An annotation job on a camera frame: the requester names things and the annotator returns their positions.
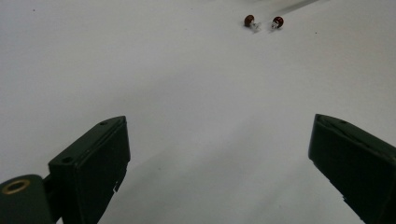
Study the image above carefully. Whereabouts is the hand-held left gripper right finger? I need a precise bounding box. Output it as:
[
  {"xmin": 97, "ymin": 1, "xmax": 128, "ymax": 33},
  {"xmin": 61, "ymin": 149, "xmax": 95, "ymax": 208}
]
[{"xmin": 307, "ymin": 113, "xmax": 396, "ymax": 224}]

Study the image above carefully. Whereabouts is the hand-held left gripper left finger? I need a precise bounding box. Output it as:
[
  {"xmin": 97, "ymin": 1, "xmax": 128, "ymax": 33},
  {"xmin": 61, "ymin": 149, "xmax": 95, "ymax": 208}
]
[{"xmin": 48, "ymin": 115, "xmax": 132, "ymax": 224}]

